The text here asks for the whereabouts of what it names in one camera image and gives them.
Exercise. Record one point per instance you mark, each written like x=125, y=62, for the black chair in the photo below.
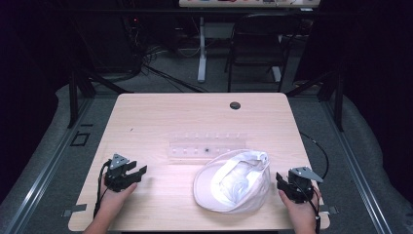
x=259, y=48

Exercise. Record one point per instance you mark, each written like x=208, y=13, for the person's right hand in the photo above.
x=300, y=213

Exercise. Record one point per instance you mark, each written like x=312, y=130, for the clear plastic rack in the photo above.
x=206, y=145

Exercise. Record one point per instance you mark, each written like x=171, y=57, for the white cap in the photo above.
x=232, y=182

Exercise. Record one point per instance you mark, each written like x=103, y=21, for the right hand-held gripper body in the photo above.
x=300, y=187

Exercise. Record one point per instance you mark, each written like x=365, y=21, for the black metal stand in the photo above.
x=76, y=97
x=331, y=97

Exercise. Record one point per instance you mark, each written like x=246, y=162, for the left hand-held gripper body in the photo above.
x=116, y=178

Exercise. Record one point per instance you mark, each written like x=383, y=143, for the person's left hand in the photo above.
x=114, y=199

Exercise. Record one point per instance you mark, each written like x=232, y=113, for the grey metal bracket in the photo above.
x=329, y=209
x=74, y=209

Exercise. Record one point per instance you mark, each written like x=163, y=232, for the white desk with leg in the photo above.
x=207, y=32

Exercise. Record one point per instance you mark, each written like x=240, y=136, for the black round table grommet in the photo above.
x=234, y=105

